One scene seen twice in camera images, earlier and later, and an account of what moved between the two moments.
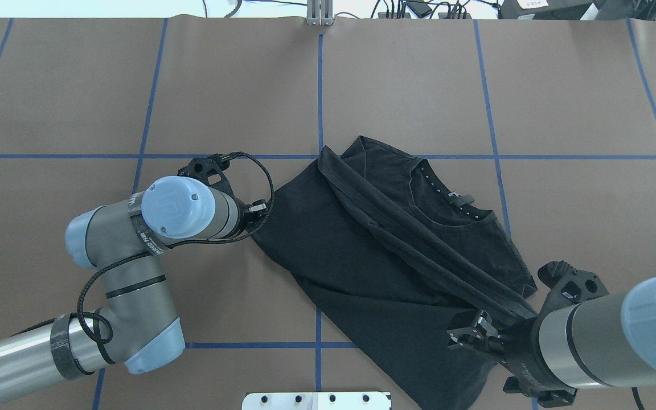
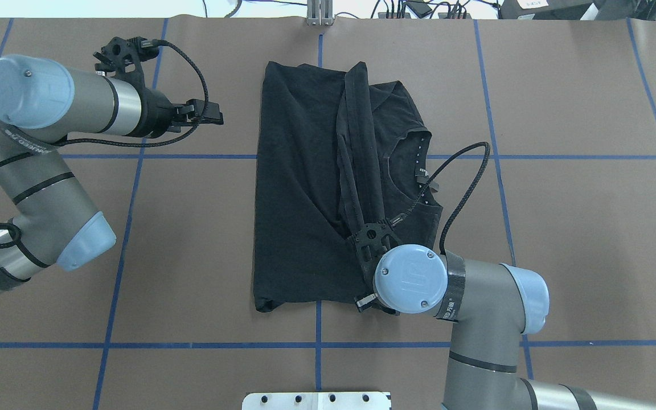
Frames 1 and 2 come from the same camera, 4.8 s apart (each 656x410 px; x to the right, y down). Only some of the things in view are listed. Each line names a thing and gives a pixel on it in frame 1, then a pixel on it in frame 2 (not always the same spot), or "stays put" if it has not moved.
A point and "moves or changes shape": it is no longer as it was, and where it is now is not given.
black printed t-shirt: [392, 253] moves or changes shape
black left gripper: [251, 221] → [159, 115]
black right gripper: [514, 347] → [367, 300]
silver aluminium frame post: [320, 12] stays put
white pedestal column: [316, 401] stays put
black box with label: [557, 9] stays put
